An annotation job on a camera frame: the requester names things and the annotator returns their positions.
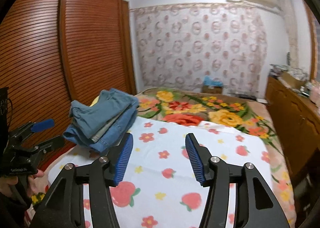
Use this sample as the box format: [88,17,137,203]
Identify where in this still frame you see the person left hand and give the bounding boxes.
[0,169,45,197]

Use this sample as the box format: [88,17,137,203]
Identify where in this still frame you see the cardboard box on cabinet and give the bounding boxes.
[278,72,306,90]

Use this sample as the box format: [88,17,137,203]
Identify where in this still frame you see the wooden low cabinet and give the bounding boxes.
[265,77,319,185]

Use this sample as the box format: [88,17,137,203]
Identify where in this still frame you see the wooden slatted wardrobe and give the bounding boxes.
[0,0,137,169]

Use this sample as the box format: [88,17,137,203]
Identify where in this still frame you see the patterned pink circle curtain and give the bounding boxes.
[132,3,267,95]

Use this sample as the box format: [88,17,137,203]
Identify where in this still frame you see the white strawberry flower bedsheet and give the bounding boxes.
[47,115,273,228]

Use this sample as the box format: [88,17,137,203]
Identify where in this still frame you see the teal pants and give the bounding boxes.
[69,88,139,143]

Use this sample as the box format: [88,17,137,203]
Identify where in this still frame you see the cardboard box with blue cloth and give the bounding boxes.
[201,75,223,94]

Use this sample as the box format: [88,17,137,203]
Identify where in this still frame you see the olive green folded pants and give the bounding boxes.
[91,110,126,143]

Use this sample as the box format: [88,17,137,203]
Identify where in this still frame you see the blue denim folded jeans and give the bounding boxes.
[63,104,138,153]

